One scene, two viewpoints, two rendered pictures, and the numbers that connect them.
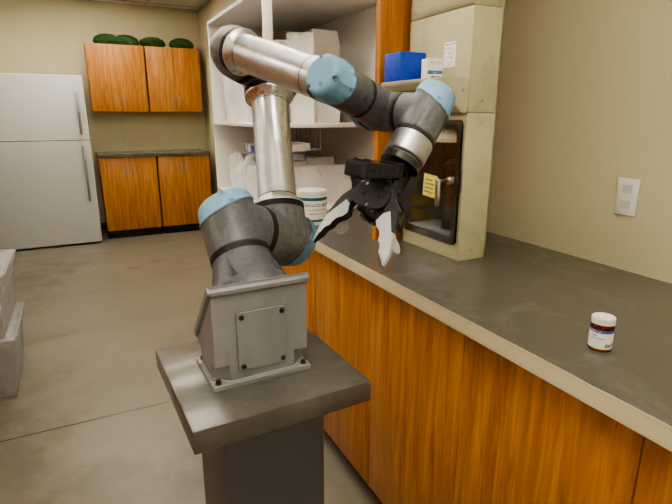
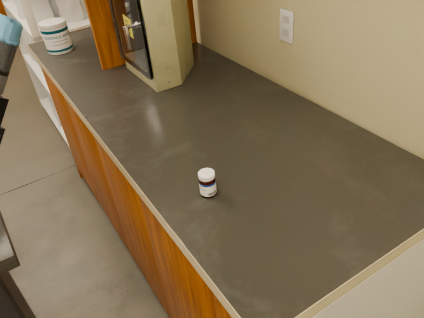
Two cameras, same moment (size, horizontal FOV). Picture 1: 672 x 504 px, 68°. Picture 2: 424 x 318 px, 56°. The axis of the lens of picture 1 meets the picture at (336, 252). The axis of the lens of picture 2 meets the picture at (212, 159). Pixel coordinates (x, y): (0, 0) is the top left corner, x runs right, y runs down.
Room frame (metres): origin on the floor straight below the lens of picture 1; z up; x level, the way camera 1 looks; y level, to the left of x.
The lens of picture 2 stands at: (0.13, -0.53, 1.65)
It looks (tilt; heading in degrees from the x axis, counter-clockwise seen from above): 36 degrees down; 358
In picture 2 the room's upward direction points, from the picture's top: 6 degrees counter-clockwise
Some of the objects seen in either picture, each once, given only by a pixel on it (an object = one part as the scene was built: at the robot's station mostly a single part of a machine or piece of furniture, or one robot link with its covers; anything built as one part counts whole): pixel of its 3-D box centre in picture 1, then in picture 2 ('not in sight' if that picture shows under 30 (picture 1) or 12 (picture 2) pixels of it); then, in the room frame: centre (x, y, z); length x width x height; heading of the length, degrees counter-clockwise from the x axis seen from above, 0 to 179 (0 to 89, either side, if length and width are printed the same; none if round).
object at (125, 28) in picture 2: (441, 191); (132, 35); (1.61, -0.34, 1.17); 0.05 x 0.03 x 0.10; 116
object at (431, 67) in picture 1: (431, 69); not in sight; (1.65, -0.30, 1.54); 0.05 x 0.05 x 0.06; 12
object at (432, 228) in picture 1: (429, 179); (127, 20); (1.72, -0.32, 1.19); 0.30 x 0.01 x 0.40; 26
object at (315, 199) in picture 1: (312, 205); (56, 36); (2.19, 0.11, 1.02); 0.13 x 0.13 x 0.15
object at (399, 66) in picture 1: (404, 67); not in sight; (1.78, -0.23, 1.56); 0.10 x 0.10 x 0.09; 27
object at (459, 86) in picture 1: (421, 96); not in sight; (1.69, -0.28, 1.46); 0.32 x 0.11 x 0.10; 27
